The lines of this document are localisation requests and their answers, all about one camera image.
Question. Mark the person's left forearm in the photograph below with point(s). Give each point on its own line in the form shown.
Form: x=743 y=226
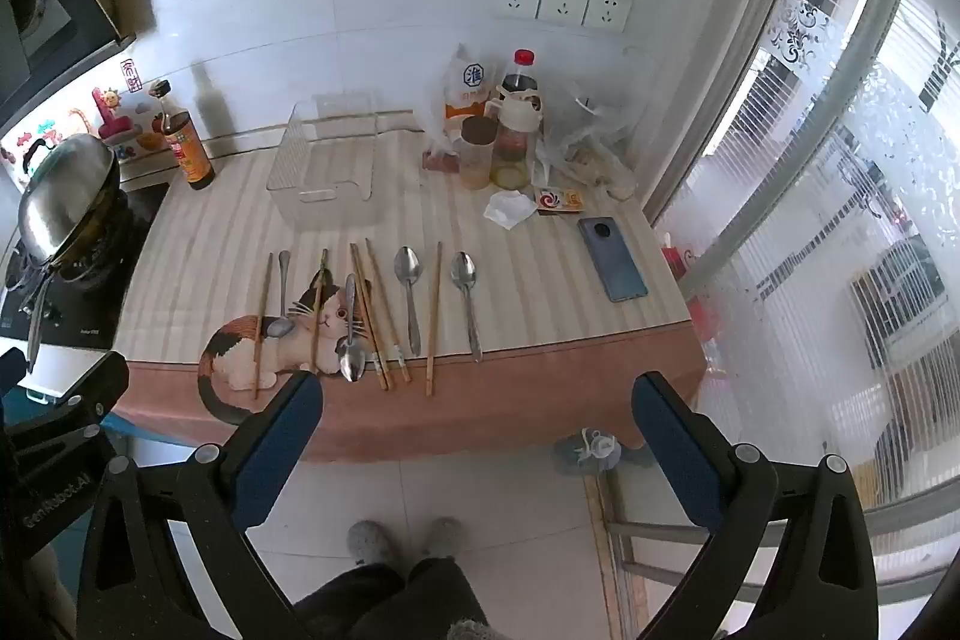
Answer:
x=54 y=591

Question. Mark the blue grey shoes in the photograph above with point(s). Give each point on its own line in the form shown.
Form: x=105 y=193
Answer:
x=592 y=452

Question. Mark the grey fuzzy slipper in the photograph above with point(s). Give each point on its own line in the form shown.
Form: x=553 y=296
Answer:
x=444 y=535
x=371 y=541

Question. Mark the person's dark pants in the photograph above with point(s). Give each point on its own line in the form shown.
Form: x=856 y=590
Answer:
x=405 y=599

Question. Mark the colourful wall stickers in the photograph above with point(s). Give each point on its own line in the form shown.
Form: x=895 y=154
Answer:
x=112 y=115

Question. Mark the steel wok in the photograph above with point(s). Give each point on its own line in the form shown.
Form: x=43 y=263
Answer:
x=64 y=197

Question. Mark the red cap dark bottle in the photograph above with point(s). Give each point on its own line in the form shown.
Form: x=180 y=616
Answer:
x=519 y=74

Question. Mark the black range hood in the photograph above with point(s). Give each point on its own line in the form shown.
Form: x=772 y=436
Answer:
x=52 y=18

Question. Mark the steel spoon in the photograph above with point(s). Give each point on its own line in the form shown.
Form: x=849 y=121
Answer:
x=281 y=329
x=463 y=271
x=407 y=265
x=351 y=362

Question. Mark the wooden frame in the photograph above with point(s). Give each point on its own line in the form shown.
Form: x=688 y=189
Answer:
x=622 y=557

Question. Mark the red plastic item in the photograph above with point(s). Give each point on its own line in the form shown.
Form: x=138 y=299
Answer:
x=686 y=310

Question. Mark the white orange salt bag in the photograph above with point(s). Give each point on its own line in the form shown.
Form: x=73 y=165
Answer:
x=469 y=85

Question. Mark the frosted glass sliding door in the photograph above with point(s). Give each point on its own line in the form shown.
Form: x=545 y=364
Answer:
x=825 y=197

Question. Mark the dark soy sauce bottle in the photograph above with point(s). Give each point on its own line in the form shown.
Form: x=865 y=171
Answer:
x=191 y=153

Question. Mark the black gas stove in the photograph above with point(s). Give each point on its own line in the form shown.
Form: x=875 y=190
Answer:
x=82 y=280

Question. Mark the crumpled white tissue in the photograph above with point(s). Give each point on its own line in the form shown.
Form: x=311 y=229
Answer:
x=510 y=209

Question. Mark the orange white flat packet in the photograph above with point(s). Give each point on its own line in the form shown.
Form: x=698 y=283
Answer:
x=559 y=200

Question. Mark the clear plastic container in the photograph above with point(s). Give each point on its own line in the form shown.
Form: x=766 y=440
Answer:
x=322 y=175

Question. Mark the cat print striped tablecloth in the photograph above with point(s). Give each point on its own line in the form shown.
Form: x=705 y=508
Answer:
x=487 y=310

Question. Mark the clear plastic cup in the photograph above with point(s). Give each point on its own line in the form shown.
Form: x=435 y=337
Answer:
x=477 y=156

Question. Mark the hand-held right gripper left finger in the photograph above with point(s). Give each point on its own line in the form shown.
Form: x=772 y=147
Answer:
x=277 y=445

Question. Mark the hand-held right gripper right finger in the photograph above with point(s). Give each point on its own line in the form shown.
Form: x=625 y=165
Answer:
x=675 y=445

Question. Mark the clear plastic bag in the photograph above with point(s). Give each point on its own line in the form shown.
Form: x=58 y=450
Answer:
x=592 y=138

